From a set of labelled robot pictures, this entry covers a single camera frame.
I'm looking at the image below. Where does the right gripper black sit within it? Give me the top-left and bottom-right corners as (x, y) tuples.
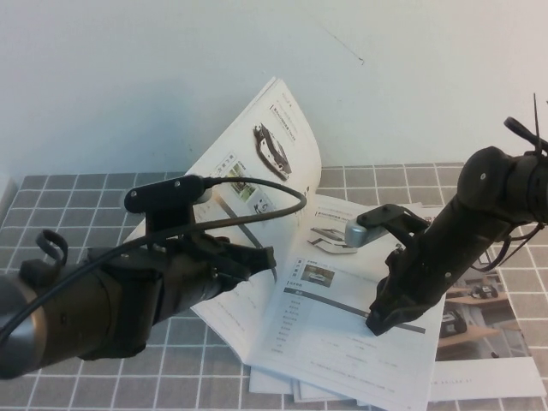
(366, 208), (501, 337)

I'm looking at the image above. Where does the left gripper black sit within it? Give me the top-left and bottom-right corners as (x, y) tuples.
(159, 237), (278, 317)

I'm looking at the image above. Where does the white brochure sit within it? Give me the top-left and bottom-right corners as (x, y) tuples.
(292, 372), (359, 406)

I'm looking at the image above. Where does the grey checked tablecloth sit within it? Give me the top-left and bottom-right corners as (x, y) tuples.
(0, 161), (548, 411)

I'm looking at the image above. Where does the black zip tie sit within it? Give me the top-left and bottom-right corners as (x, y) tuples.
(532, 92), (543, 151)

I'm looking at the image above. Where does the thick black camera cable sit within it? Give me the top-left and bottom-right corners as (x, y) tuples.
(0, 176), (310, 343)

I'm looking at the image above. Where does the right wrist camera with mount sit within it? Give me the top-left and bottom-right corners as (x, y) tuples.
(343, 203), (430, 252)

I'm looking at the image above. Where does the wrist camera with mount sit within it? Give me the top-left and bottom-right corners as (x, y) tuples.
(122, 173), (214, 247)
(343, 203), (430, 252)

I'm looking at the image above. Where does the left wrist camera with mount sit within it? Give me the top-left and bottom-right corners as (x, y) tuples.
(122, 173), (214, 247)

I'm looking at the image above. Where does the thin black cable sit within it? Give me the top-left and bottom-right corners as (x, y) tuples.
(473, 220), (548, 273)

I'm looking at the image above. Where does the black cable hook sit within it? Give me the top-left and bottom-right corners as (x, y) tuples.
(503, 116), (548, 149)
(35, 229), (70, 269)

